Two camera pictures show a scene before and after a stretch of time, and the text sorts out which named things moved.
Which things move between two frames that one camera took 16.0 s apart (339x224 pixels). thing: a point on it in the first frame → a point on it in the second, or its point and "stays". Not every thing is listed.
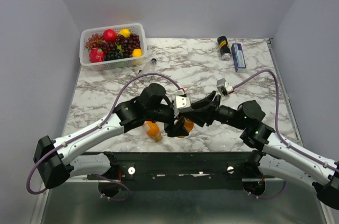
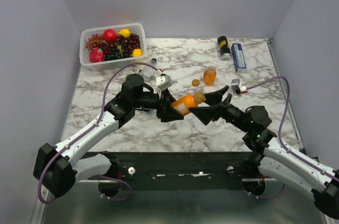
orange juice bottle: x=152 y=128 → x=183 y=105
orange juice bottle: x=189 y=125 → x=210 y=75
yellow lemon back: x=125 y=32 stays
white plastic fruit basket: x=113 y=46 stays
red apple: x=109 y=35 stays
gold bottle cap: x=158 y=137 → x=199 y=97
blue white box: x=238 y=57 stays
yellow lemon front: x=137 y=52 stays
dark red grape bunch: x=129 y=44 stays
